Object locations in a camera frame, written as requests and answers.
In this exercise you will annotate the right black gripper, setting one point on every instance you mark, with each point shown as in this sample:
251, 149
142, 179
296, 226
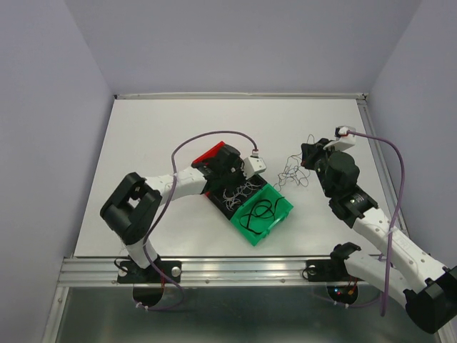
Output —
312, 151

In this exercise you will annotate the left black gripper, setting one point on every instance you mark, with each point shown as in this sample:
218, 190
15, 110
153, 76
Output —
239, 166

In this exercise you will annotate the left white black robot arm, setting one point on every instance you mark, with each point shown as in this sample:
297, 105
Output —
131, 208

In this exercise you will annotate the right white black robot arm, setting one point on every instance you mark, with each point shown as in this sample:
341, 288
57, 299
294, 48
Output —
423, 286

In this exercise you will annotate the red plastic bin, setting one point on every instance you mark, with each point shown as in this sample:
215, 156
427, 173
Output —
222, 156

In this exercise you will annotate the black plastic bin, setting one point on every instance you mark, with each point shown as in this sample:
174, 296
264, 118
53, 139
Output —
228, 203

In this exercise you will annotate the green plastic bin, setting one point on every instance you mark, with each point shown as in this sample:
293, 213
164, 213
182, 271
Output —
259, 215

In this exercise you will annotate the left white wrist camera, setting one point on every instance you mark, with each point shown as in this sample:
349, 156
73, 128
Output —
253, 165

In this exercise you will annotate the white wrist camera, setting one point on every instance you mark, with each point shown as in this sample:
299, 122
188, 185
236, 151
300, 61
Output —
344, 139
253, 165

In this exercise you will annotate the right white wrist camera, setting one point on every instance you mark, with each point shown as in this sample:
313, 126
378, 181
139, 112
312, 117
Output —
344, 139

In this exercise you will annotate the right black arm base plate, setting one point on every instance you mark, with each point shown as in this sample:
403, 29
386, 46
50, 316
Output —
332, 269

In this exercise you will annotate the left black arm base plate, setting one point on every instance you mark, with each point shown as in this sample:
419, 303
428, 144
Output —
150, 273

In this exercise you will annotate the aluminium front rail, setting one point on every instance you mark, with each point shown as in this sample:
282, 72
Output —
201, 272

